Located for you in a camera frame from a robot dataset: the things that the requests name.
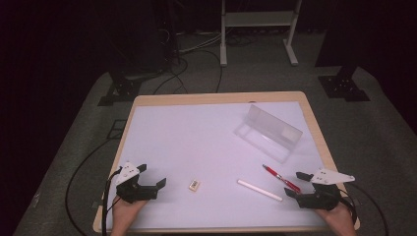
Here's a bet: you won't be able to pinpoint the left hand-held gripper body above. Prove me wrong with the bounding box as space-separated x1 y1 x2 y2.
114 161 159 205

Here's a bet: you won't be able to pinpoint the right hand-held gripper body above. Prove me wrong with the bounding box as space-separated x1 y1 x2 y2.
296 168 356 211

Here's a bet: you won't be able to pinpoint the red pen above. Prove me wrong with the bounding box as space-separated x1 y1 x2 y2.
262 163 302 194

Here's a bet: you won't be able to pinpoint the white pen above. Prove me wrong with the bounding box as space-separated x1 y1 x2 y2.
236 178 283 203

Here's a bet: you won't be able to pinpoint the clear plastic pencil case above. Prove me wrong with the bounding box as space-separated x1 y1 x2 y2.
233 103 304 164

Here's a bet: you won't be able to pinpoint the person's left hand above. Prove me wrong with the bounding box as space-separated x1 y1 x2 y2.
110 198 149 236

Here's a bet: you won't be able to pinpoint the person's right hand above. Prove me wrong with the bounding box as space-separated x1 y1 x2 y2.
314 201 357 236

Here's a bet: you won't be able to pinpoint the black stand base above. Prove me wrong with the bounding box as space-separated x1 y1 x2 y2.
316 32 372 102
97 65 165 106

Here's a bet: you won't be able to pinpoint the white metal stand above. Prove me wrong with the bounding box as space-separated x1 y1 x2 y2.
219 0 303 68

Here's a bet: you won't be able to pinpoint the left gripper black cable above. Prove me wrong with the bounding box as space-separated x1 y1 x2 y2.
101 168 123 236

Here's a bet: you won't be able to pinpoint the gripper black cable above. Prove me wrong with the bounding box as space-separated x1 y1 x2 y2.
340 181 389 236
101 168 123 236

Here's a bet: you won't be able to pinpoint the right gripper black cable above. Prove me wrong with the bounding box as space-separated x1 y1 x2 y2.
340 181 389 236

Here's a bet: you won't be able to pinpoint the long black floor cable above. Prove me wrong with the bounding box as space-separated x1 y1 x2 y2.
64 137 114 236

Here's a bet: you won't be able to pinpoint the white floor cables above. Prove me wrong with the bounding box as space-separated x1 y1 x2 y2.
176 31 224 55

